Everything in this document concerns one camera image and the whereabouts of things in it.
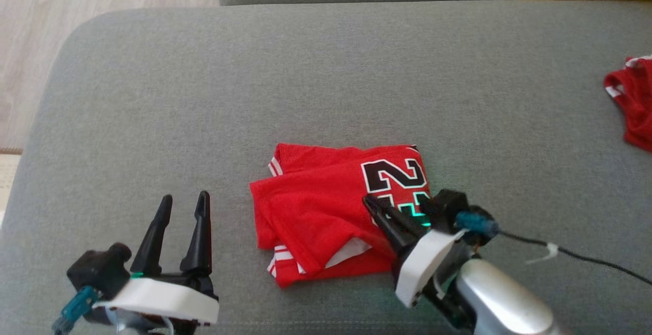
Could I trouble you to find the arm teal cable connector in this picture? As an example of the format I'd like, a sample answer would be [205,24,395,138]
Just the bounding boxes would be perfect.
[52,286,98,333]
[454,211,501,240]

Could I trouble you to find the large grey sofa seat cushion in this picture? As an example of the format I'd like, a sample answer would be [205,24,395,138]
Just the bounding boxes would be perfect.
[0,0,652,335]

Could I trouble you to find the right arm teal cable connector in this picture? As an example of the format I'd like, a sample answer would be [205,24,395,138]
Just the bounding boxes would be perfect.
[454,211,501,240]

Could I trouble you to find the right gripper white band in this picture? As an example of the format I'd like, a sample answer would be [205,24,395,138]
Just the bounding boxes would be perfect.
[362,194,468,309]

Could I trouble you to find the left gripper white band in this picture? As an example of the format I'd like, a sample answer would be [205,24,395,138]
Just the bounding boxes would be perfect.
[91,190,221,326]

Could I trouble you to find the red basketball jersey white sleeves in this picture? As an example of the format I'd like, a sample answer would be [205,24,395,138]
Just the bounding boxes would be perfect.
[249,143,434,289]

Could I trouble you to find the left arm teal cable connector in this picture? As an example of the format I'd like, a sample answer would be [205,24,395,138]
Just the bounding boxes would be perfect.
[52,286,98,333]

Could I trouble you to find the right arm white cable tag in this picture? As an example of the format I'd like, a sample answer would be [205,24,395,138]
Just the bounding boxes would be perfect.
[526,242,559,265]

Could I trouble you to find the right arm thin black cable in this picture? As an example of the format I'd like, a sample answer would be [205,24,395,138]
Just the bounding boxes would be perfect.
[496,230,652,286]

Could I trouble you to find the beige rug with brown edge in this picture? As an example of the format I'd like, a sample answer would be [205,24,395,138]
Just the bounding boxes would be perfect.
[0,148,24,226]

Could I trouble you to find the red shorts with white stripe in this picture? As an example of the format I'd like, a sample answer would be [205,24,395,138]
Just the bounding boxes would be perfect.
[603,54,652,153]

